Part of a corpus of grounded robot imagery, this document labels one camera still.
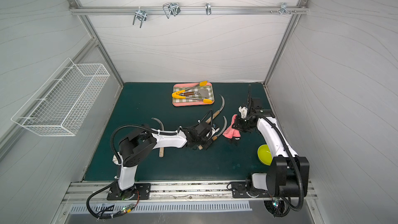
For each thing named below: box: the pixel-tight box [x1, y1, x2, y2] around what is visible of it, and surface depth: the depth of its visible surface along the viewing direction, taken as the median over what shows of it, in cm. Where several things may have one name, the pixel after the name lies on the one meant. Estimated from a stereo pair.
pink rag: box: [222, 114, 241, 139], surface depth 81 cm
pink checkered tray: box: [172, 82, 215, 107], surface depth 113 cm
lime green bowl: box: [257, 144, 274, 166], surface depth 85 cm
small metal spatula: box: [183, 88, 210, 98], surface depth 114 cm
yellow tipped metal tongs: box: [172, 80, 213, 104], surface depth 113 cm
